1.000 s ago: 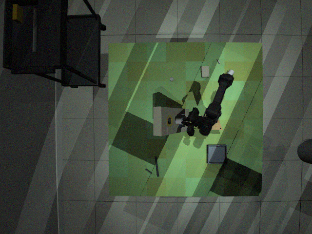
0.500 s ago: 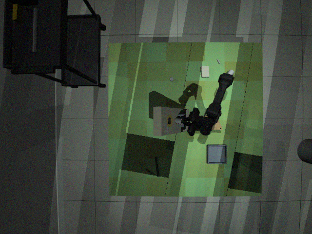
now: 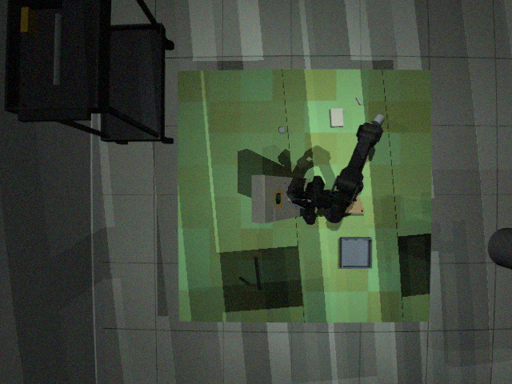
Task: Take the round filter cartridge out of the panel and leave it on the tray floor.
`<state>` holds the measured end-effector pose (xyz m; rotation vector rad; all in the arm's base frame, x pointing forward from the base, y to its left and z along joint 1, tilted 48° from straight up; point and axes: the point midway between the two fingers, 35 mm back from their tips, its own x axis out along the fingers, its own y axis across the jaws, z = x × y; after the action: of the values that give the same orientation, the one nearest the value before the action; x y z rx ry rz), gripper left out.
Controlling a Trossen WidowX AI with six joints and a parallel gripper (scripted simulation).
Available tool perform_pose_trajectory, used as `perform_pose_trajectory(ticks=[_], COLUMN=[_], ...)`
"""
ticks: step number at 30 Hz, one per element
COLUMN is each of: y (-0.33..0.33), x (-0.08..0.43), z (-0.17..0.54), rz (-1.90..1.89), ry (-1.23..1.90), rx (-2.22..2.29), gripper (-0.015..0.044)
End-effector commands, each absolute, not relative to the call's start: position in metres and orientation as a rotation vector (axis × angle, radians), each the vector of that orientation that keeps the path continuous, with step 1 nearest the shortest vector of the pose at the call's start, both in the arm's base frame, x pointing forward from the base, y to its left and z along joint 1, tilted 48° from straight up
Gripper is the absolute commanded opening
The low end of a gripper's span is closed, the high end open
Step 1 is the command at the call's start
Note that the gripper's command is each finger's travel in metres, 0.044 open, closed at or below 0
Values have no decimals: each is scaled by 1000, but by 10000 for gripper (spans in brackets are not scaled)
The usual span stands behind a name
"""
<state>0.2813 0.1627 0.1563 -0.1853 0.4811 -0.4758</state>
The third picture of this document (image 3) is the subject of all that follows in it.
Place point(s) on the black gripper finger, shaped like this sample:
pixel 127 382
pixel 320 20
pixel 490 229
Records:
pixel 301 203
pixel 302 195

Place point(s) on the grey cylinder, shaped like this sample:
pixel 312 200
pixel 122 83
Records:
pixel 378 119

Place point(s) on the grey flat panel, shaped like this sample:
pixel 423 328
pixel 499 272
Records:
pixel 269 196

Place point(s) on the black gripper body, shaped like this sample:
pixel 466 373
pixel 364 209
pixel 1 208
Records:
pixel 309 214

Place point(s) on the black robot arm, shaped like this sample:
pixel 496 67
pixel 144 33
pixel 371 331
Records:
pixel 349 181

